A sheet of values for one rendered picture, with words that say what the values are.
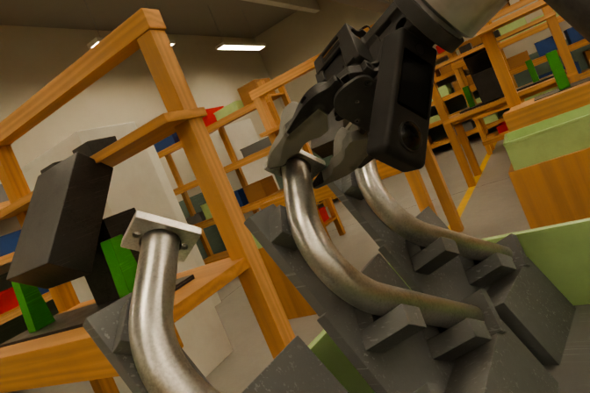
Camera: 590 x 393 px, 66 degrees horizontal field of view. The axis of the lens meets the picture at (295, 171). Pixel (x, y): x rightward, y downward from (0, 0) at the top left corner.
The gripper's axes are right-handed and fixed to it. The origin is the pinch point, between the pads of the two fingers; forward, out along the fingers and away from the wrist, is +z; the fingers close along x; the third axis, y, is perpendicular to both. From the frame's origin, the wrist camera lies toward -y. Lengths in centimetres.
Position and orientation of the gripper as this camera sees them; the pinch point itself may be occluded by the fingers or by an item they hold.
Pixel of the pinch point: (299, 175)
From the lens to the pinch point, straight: 47.7
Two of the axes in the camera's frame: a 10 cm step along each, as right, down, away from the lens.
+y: -1.0, -6.9, 7.1
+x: -8.1, -3.6, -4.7
